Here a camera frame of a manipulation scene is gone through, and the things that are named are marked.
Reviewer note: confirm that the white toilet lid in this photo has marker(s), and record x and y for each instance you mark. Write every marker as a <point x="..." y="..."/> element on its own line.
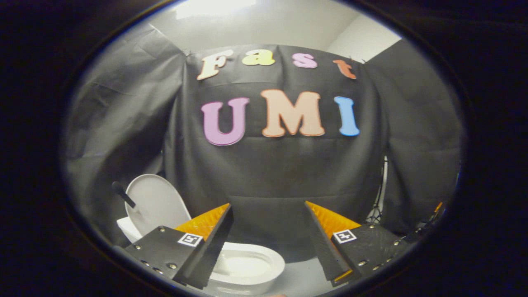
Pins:
<point x="156" y="202"/>

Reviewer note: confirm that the white toilet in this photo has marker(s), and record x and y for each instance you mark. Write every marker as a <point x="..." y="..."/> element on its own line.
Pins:
<point x="268" y="268"/>

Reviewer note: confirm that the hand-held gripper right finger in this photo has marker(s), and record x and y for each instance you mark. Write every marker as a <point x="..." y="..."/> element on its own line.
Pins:
<point x="324" y="243"/>

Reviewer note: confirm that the black backdrop cloth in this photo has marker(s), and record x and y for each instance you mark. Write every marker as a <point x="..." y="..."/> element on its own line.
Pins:
<point x="288" y="177"/>

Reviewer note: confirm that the black rod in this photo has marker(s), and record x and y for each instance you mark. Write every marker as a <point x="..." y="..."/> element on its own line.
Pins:
<point x="123" y="194"/>

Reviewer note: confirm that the dark equipment with orange part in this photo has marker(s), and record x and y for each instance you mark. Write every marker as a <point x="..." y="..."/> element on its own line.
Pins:
<point x="425" y="229"/>

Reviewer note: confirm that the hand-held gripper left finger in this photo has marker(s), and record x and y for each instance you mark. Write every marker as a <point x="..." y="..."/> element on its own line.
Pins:
<point x="212" y="243"/>

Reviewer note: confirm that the light stand tripod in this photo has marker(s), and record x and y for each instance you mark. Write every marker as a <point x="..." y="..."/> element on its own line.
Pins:
<point x="376" y="214"/>

